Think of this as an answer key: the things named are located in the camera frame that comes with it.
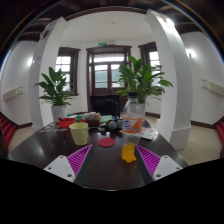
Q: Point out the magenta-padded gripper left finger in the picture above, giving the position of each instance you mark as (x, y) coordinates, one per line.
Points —
(79, 159)

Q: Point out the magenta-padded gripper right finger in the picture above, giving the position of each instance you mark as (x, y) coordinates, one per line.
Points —
(148, 160)

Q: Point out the clear orange drink bottle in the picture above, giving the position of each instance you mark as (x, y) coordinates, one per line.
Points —
(132, 123)

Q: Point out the pale yellow cup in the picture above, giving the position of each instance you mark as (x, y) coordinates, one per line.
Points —
(79, 133)

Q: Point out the printed paper leaflet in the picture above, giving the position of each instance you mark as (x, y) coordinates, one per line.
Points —
(149, 133)

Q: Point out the flat round red coaster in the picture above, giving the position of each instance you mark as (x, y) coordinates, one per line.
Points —
(106, 142)

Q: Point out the group of round stickers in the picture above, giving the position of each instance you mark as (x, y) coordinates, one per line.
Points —
(50, 127)

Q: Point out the green flat packet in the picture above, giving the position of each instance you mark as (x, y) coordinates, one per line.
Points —
(106, 119)

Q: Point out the black chair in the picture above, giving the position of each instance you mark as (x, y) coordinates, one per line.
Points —
(105, 105)

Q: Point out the small potted green plant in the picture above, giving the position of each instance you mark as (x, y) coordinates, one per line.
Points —
(56, 91)

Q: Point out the red carpeted stairs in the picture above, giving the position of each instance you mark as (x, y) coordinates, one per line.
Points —
(6, 130)

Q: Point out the large potted green plant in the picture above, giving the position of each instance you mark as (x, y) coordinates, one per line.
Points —
(141, 80)

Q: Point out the dark wooden double door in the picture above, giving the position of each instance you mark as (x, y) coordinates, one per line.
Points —
(100, 80)

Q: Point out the dark framed wide window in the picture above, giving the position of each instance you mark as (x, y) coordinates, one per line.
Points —
(66, 63)

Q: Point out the green exit sign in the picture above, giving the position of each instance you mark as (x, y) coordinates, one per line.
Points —
(102, 43)

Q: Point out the wall lamp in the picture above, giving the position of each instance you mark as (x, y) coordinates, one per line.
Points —
(191, 53)

